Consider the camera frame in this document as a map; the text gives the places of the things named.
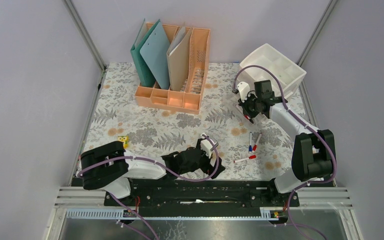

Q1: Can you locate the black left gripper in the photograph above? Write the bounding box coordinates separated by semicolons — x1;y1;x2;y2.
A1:
179;139;225;179

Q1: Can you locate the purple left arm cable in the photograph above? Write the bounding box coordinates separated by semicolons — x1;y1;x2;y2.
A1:
76;133;221;240

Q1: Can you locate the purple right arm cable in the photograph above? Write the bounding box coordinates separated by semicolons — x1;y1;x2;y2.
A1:
232;64;339;240

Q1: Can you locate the tan kraft folder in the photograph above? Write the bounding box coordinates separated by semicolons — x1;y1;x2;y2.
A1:
166;25;193;92

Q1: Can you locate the green folder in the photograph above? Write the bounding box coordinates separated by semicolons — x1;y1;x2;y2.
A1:
130;18;161;88

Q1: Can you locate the yellow owl eraser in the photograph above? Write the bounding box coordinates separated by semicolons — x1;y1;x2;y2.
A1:
117;135;129;149

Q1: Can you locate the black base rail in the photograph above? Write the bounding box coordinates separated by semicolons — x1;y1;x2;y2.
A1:
120;179;300;218

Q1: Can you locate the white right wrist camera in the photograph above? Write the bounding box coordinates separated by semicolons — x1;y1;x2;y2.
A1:
233;81;251;103

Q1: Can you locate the white plastic drawer unit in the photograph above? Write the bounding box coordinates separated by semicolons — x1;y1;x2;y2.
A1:
232;43;307;125

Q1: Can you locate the red cap marker lowest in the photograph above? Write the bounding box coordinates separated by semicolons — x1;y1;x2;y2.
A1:
233;154;257;164

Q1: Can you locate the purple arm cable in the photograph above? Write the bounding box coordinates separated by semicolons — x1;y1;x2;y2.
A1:
232;64;339;240
76;133;221;240

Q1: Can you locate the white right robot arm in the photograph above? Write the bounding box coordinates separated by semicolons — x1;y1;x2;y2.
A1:
235;80;337;206

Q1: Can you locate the orange plastic file organizer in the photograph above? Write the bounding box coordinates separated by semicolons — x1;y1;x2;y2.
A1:
134;22;211;114

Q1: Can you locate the floral table cloth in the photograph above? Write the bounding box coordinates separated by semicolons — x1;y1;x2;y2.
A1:
84;63;293;180

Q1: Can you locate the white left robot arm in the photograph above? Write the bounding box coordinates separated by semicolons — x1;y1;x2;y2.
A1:
76;138;226;206

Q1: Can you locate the blue cap marker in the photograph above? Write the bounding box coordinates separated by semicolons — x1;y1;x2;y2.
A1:
248;132;253;154

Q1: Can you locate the light blue folder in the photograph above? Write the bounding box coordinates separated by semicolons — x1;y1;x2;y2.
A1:
139;20;170;90

